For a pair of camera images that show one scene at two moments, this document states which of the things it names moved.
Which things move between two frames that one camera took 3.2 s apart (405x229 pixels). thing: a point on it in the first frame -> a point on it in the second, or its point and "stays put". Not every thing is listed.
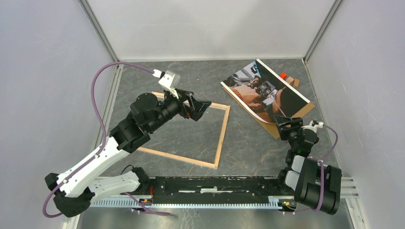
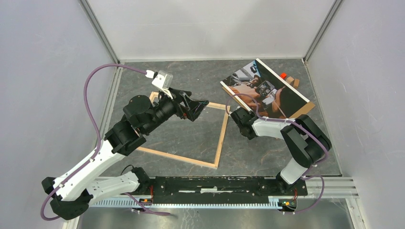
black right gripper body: [291, 134] -> [251, 113]
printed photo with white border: [264, 92] stays put
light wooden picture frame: [214, 165] stays put
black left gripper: [197, 106] stays put
